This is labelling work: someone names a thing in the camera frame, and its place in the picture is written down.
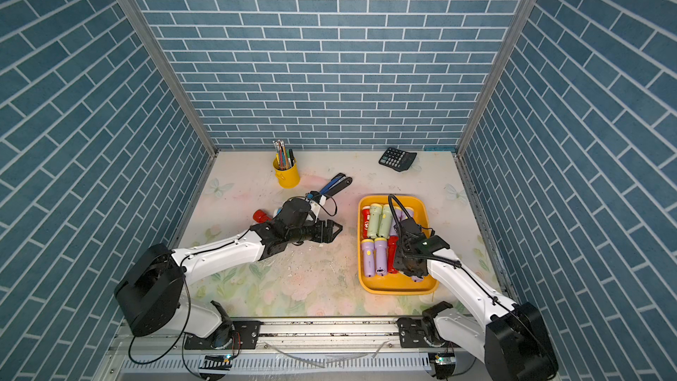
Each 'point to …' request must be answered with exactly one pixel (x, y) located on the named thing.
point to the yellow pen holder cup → (286, 169)
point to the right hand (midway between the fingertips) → (404, 263)
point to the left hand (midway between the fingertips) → (341, 230)
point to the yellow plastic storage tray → (398, 283)
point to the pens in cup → (285, 158)
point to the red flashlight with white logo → (366, 217)
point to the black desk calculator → (397, 159)
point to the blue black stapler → (335, 183)
